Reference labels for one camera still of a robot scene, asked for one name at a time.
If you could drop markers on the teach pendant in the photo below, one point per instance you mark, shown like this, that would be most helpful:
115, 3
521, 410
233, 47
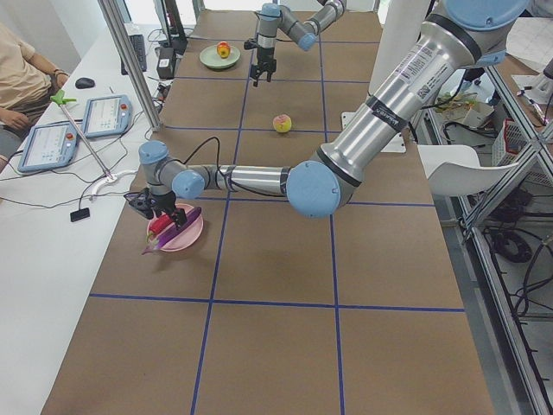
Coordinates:
107, 116
48, 147

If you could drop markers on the far teach pendant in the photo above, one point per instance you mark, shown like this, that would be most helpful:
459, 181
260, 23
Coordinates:
107, 116

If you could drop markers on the red yellow apple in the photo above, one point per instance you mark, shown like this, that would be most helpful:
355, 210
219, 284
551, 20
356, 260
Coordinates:
223, 49

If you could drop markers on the purple eggplant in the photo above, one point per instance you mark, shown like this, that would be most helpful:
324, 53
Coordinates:
173, 231

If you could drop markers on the green tipped reach stick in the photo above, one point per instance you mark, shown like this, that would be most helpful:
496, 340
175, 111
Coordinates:
60, 100

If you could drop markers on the near teach pendant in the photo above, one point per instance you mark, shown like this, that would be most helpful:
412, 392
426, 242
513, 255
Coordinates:
48, 147

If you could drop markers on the white plastic basket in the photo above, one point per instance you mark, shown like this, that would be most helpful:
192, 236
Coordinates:
513, 146

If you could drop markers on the yellow pink peach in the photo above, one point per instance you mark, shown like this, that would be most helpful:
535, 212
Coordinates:
282, 123

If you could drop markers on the black keyboard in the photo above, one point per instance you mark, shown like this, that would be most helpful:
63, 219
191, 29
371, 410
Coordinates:
138, 45

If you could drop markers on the white chair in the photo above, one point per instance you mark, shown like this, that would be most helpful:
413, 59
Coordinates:
455, 170

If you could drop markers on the light green plate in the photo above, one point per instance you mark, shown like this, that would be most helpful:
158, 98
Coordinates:
211, 59

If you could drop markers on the pink plate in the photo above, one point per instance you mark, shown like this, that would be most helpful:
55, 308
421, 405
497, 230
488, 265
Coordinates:
190, 235

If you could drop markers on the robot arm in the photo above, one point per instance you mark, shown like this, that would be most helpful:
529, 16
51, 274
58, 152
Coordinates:
455, 35
273, 18

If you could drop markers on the black computer mouse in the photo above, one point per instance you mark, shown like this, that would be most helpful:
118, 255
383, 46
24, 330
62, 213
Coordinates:
84, 83

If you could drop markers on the person in beige shirt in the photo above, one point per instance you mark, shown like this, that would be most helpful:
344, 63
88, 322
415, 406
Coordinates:
28, 80

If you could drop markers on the red chili pepper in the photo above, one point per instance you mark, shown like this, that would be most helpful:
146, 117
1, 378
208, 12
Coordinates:
157, 225

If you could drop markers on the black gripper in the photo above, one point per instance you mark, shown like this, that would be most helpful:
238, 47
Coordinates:
263, 56
163, 201

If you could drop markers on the aluminium frame post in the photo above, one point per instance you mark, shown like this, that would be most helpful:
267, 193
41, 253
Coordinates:
115, 23

